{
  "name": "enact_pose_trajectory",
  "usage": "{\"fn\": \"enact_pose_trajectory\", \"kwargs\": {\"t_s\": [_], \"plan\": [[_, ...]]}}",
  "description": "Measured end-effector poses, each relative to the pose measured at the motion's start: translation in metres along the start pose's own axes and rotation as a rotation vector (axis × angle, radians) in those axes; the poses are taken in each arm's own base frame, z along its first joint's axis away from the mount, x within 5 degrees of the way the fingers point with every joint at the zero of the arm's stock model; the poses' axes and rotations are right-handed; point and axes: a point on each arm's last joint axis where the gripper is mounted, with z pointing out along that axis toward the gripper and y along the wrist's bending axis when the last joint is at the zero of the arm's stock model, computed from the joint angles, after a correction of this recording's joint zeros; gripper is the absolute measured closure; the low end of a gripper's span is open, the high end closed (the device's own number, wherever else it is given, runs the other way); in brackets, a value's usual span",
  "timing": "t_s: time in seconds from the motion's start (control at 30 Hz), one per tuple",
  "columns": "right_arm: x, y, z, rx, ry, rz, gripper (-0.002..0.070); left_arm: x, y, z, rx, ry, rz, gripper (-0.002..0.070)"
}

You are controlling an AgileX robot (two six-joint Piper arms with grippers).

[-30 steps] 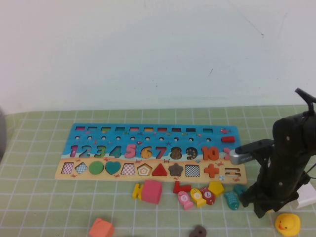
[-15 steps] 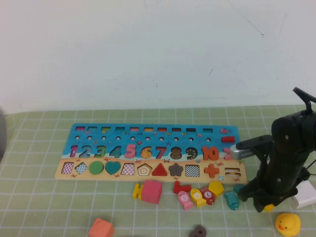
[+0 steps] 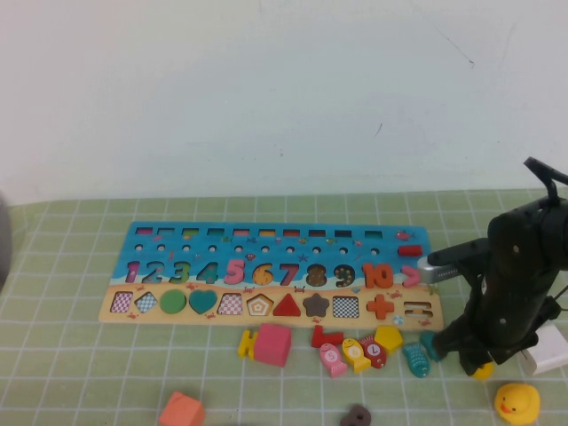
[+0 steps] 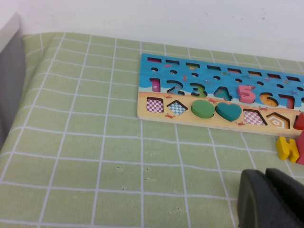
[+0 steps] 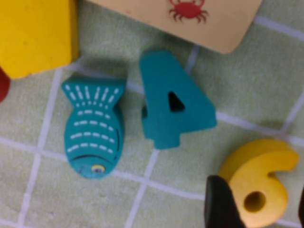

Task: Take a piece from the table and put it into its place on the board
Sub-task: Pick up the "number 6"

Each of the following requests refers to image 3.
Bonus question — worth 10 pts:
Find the teal number four piece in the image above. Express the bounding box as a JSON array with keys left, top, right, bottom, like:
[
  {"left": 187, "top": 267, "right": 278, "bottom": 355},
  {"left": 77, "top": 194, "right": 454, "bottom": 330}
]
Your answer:
[{"left": 419, "top": 330, "right": 446, "bottom": 363}]

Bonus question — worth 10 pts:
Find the yellow pentagon piece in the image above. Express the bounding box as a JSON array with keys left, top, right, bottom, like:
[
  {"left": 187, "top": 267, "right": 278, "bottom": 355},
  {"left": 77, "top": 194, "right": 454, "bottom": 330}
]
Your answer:
[{"left": 375, "top": 325, "right": 404, "bottom": 355}]

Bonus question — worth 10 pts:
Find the colourful wooden puzzle board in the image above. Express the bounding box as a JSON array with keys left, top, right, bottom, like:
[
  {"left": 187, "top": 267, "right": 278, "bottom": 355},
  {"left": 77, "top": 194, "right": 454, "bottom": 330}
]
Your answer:
[{"left": 97, "top": 221, "right": 445, "bottom": 332}]

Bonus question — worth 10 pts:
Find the green circle piece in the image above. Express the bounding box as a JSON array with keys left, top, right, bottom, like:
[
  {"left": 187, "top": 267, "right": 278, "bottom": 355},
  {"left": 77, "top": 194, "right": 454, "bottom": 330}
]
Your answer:
[{"left": 159, "top": 288, "right": 187, "bottom": 315}]

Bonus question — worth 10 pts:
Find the orange house-shaped block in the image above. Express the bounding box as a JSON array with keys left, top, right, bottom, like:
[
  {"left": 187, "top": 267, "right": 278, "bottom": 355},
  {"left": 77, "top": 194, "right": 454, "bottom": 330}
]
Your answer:
[{"left": 158, "top": 390, "right": 206, "bottom": 426}]

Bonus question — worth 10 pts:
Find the white power adapter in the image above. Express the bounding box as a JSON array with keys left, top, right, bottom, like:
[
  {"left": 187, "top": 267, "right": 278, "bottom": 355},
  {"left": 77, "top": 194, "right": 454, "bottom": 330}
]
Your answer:
[{"left": 518, "top": 321, "right": 568, "bottom": 376}]

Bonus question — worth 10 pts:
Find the teal fish piece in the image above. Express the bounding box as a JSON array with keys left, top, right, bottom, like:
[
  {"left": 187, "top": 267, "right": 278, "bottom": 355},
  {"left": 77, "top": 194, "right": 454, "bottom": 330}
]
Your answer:
[{"left": 402, "top": 341, "right": 430, "bottom": 379}]

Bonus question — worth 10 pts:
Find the orange number ten piece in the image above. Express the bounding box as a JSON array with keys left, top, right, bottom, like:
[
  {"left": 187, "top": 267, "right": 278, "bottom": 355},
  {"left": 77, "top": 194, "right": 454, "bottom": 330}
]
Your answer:
[{"left": 362, "top": 262, "right": 395, "bottom": 289}]

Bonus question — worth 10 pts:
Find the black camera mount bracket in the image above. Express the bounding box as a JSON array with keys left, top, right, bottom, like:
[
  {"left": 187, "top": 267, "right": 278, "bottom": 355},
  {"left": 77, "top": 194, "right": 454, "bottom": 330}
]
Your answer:
[{"left": 427, "top": 238, "right": 490, "bottom": 268}]

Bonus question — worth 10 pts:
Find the green checked tablecloth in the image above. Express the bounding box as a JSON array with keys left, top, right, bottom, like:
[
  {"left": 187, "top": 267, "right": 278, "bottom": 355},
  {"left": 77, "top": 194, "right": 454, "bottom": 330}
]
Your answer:
[{"left": 0, "top": 188, "right": 568, "bottom": 426}]

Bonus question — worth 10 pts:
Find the pink fish piece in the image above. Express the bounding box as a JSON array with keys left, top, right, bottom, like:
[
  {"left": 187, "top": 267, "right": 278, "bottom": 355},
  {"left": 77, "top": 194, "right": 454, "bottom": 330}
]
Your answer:
[{"left": 319, "top": 343, "right": 349, "bottom": 378}]

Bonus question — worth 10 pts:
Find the yellow H-shaped piece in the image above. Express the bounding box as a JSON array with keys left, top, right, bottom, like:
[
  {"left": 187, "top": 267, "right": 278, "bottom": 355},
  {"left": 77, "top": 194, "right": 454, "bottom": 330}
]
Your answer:
[{"left": 239, "top": 328, "right": 261, "bottom": 360}]

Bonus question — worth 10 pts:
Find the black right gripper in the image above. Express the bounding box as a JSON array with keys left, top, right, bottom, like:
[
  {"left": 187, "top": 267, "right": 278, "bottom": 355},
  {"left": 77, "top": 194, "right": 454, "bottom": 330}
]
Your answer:
[{"left": 432, "top": 279, "right": 561, "bottom": 379}]

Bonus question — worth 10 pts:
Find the grey rounded object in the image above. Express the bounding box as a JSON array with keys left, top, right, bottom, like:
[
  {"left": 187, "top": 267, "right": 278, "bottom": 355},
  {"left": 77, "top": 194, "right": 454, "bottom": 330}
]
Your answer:
[{"left": 0, "top": 190, "right": 14, "bottom": 289}]

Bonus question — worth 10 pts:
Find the teal heart piece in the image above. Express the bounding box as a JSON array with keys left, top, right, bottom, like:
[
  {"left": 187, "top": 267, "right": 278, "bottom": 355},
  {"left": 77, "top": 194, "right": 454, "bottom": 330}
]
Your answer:
[{"left": 189, "top": 288, "right": 218, "bottom": 315}]

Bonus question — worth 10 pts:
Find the brown star piece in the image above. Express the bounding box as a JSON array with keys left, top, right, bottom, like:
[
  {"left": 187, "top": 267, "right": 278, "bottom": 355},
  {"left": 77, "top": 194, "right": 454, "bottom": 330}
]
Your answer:
[{"left": 303, "top": 292, "right": 332, "bottom": 319}]

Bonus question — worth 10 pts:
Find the red triangle piece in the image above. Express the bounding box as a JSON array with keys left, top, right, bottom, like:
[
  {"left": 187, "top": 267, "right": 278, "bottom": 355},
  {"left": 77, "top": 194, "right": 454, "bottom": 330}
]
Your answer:
[{"left": 272, "top": 292, "right": 302, "bottom": 317}]

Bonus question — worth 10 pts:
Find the red number seven piece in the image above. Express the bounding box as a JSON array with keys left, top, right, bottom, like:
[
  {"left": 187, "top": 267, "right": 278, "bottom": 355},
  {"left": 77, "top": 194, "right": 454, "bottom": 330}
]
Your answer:
[{"left": 311, "top": 325, "right": 345, "bottom": 349}]

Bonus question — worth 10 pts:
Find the orange plus sign piece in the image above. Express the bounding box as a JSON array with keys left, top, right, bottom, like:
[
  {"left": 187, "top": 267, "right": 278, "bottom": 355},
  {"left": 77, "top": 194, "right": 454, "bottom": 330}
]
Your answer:
[{"left": 366, "top": 294, "right": 395, "bottom": 320}]

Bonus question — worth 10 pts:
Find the red fish piece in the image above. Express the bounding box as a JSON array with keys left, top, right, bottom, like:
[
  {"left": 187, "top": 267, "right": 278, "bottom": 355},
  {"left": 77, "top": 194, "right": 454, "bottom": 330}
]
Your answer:
[{"left": 358, "top": 335, "right": 386, "bottom": 369}]

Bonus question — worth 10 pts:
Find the yellow fish piece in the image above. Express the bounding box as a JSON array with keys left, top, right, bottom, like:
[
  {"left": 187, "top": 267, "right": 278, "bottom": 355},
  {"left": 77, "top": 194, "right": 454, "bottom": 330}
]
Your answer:
[{"left": 341, "top": 337, "right": 372, "bottom": 374}]

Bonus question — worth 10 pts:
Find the pink square block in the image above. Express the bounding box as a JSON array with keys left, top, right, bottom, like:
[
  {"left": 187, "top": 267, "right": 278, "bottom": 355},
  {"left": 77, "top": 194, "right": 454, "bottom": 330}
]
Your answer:
[{"left": 253, "top": 322, "right": 292, "bottom": 367}]

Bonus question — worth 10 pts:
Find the pink number five piece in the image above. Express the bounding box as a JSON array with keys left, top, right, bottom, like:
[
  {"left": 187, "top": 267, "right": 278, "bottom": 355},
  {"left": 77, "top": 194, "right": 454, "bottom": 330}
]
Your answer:
[{"left": 224, "top": 257, "right": 248, "bottom": 286}]

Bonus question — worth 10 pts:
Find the yellow rubber duck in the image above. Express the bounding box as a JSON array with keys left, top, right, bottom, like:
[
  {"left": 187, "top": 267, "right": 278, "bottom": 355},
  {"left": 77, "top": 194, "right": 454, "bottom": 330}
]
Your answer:
[{"left": 494, "top": 382, "right": 541, "bottom": 422}]

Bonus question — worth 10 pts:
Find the brown number eight piece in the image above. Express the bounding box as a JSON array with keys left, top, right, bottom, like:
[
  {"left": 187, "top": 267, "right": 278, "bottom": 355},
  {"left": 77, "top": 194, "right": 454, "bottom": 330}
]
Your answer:
[{"left": 340, "top": 403, "right": 373, "bottom": 426}]

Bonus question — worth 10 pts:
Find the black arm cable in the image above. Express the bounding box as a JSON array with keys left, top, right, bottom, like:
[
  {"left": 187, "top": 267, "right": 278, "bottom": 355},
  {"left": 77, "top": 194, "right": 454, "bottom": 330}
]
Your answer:
[{"left": 523, "top": 156, "right": 568, "bottom": 206}]

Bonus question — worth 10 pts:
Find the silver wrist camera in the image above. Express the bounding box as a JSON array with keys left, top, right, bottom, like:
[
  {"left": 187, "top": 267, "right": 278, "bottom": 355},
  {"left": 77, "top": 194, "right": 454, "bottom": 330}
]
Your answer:
[{"left": 416, "top": 256, "right": 463, "bottom": 284}]

